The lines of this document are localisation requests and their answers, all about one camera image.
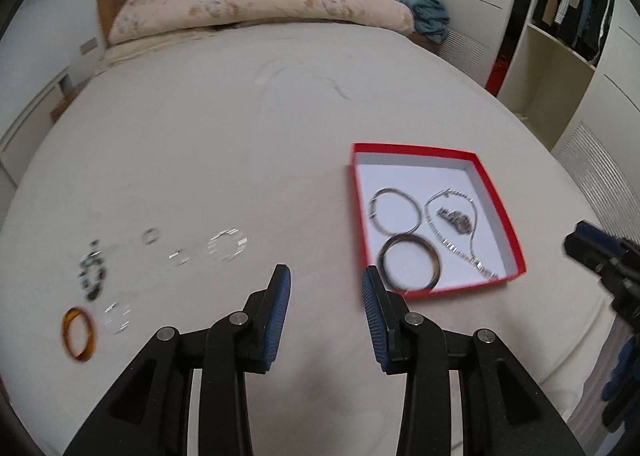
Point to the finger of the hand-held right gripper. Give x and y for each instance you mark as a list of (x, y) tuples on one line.
[(600, 236), (582, 253)]

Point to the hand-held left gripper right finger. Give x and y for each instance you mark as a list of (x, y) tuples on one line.
[(374, 316)]

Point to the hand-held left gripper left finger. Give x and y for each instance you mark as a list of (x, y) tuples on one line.
[(277, 316)]

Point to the dark thin bangle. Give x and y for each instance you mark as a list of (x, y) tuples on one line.
[(436, 261)]

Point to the silver bangle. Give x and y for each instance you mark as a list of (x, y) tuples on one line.
[(395, 231)]

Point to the red jewelry box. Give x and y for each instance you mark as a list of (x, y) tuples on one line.
[(480, 216)]

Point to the silver wristwatch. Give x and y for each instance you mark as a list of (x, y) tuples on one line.
[(456, 220)]

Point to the amber bangle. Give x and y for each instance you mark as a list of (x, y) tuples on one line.
[(70, 341)]

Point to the white louvred cabinet door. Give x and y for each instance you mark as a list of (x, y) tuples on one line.
[(595, 161)]

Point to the open white wardrobe shelf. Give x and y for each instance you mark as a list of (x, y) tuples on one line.
[(545, 66)]

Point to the bed with beige sheet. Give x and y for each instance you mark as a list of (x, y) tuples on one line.
[(225, 136)]

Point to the red bag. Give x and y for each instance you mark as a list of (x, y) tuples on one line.
[(496, 76)]

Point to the blue crumpled cloth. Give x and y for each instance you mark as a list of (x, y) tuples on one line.
[(425, 11)]

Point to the beige pillow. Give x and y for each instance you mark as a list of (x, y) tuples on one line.
[(130, 49)]

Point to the beige floral quilt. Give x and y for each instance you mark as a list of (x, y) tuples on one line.
[(260, 1)]

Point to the wall socket plate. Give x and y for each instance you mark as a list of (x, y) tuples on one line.
[(89, 45)]

